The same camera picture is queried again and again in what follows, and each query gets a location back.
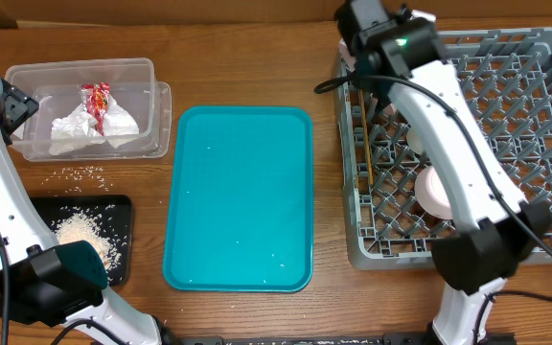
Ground white napkin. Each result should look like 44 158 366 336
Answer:
49 105 104 155
103 96 139 149

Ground red snack wrapper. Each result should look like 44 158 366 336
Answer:
80 82 110 135

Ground large pink plate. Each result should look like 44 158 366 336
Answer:
338 38 397 116

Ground wooden chopstick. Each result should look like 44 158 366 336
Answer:
358 90 374 190

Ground white cup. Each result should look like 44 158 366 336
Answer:
406 128 425 155

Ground small pink plate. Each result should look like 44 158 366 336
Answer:
414 166 452 219

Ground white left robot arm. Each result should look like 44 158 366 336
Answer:
0 78 178 345

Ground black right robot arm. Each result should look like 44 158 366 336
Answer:
317 0 552 344

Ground grey dishwasher rack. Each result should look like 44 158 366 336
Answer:
334 28 552 270

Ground clear plastic bin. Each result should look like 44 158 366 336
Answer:
5 58 172 162

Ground scattered rice grains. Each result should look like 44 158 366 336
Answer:
40 165 114 196

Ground pile of rice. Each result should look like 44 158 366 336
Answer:
55 213 122 272

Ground black plastic tray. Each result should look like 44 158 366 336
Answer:
32 195 133 287

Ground teal serving tray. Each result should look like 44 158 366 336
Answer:
162 105 314 293

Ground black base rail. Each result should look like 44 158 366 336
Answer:
160 333 517 345

